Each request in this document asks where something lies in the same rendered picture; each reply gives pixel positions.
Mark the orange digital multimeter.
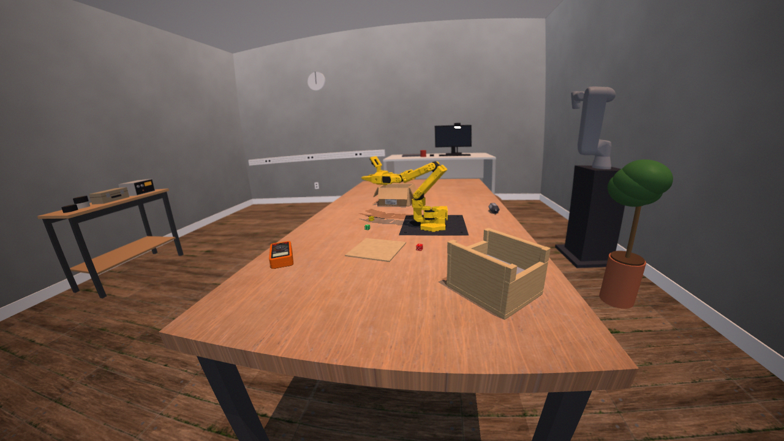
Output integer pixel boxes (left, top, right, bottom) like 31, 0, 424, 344
269, 241, 293, 269

